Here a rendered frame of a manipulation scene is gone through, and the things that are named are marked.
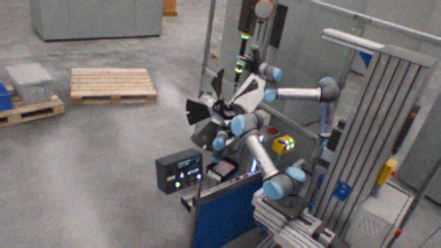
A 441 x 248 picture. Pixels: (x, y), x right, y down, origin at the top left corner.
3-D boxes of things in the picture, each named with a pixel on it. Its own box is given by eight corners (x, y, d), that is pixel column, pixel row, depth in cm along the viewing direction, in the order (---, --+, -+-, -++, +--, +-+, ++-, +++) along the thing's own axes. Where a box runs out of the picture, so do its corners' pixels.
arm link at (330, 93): (341, 107, 208) (263, 104, 214) (338, 99, 218) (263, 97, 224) (344, 91, 203) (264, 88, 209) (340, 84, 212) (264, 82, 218)
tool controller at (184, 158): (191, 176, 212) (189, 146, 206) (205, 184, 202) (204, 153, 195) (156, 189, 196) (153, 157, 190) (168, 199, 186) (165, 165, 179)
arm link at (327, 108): (319, 154, 239) (320, 84, 214) (316, 143, 252) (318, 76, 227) (336, 154, 237) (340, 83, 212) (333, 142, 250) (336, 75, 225)
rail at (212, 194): (279, 165, 279) (282, 157, 275) (283, 168, 276) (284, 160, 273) (191, 204, 224) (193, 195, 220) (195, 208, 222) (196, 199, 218)
